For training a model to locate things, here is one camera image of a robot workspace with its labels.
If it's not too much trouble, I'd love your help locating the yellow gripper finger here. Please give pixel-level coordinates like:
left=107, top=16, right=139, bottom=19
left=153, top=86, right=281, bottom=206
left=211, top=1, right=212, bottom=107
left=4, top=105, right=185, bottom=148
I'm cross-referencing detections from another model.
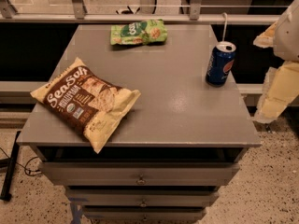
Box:
left=253, top=22, right=278, bottom=49
left=253, top=61, right=299, bottom=124

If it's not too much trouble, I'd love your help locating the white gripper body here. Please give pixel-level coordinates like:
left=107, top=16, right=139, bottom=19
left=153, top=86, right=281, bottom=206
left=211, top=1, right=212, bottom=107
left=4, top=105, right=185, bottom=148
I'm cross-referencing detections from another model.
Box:
left=273, top=0, right=299, bottom=62

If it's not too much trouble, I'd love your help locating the green rice chip bag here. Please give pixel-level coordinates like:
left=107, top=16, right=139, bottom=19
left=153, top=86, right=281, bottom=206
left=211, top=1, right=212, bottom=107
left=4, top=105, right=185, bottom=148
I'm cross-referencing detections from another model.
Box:
left=110, top=20, right=167, bottom=45

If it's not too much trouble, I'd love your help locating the blue pepsi can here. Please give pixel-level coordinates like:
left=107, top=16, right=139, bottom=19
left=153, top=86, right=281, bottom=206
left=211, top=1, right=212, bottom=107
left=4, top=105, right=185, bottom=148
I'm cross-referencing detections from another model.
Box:
left=206, top=41, right=236, bottom=87

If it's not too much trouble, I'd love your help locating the yellow brown SeaSalt chip bag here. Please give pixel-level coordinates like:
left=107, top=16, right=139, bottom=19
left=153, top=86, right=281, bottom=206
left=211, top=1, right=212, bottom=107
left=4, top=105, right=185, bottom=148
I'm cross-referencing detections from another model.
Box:
left=31, top=58, right=141, bottom=153

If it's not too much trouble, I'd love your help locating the grey drawer cabinet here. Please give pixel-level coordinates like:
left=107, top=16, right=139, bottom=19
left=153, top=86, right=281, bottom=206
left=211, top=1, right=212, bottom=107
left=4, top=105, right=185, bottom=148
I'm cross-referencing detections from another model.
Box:
left=16, top=23, right=263, bottom=224

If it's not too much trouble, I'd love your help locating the bottom grey drawer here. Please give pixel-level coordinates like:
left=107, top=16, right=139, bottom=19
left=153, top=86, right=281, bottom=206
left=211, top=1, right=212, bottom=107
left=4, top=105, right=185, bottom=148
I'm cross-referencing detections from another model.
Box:
left=82, top=206, right=206, bottom=221

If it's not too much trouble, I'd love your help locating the grey drawer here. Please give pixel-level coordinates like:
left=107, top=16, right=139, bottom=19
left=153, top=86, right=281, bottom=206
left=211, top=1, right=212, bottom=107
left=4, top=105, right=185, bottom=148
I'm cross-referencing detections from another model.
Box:
left=65, top=189, right=219, bottom=207
left=39, top=162, right=239, bottom=187
left=82, top=206, right=206, bottom=221

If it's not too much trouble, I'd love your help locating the middle grey drawer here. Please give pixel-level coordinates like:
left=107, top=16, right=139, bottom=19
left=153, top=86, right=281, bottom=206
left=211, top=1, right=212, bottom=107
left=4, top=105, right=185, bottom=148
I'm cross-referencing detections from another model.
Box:
left=65, top=189, right=219, bottom=207

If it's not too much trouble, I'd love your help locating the top grey drawer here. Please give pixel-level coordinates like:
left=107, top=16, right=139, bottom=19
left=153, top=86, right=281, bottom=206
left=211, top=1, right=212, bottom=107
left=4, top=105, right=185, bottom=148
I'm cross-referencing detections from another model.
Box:
left=39, top=162, right=239, bottom=187

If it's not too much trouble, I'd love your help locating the grey metal railing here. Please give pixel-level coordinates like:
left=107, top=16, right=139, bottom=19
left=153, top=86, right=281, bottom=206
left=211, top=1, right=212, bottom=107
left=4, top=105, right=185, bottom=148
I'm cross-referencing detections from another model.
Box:
left=0, top=0, right=299, bottom=25

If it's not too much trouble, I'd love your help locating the black floor stand bar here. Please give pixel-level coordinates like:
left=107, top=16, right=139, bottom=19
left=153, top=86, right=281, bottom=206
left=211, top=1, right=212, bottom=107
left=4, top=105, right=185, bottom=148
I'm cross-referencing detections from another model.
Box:
left=0, top=131, right=21, bottom=202

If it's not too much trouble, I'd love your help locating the black floor cable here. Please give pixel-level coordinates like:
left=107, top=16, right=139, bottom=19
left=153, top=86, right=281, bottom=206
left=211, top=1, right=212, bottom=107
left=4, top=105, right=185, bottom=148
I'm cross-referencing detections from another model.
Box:
left=0, top=147, right=43, bottom=176

